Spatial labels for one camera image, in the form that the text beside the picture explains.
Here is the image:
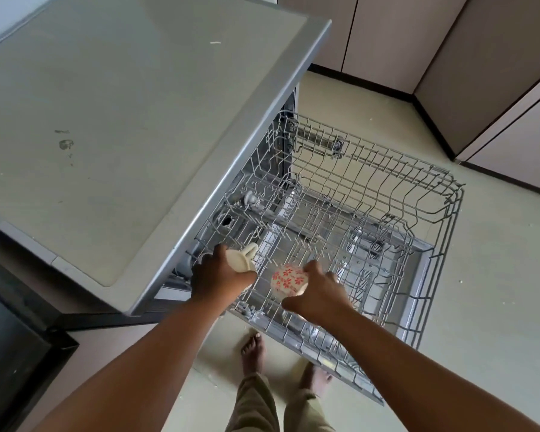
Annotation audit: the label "person's left forearm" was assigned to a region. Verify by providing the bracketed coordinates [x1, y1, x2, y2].
[31, 294, 229, 432]

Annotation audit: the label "grey wire cup rack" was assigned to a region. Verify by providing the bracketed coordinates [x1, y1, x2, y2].
[187, 110, 467, 406]

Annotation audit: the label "person's right hand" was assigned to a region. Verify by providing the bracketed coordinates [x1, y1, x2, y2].
[281, 259, 356, 327]

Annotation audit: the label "beige base cabinet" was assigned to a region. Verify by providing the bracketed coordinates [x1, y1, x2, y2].
[277, 0, 540, 196]

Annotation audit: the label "person's khaki trousers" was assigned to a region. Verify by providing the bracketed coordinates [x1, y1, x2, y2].
[224, 372, 336, 432]

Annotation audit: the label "person's right forearm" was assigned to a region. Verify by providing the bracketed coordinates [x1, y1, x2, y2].
[317, 305, 540, 432]

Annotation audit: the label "silver dishwasher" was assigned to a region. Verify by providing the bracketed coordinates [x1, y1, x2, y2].
[0, 0, 437, 356]

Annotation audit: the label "wire dish rack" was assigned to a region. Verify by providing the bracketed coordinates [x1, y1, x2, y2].
[251, 188, 426, 356]

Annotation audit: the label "red flower print mug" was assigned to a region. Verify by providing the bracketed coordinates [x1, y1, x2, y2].
[269, 264, 309, 296]

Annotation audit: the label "pink base cabinet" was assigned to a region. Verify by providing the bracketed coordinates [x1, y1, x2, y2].
[22, 310, 199, 432]

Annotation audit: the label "person's left hand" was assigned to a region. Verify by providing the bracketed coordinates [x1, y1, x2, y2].
[190, 244, 258, 307]

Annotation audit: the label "black countertop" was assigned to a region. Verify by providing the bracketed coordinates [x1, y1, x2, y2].
[0, 247, 80, 432]

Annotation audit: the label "plain cream mug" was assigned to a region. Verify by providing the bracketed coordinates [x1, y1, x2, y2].
[224, 242, 260, 273]

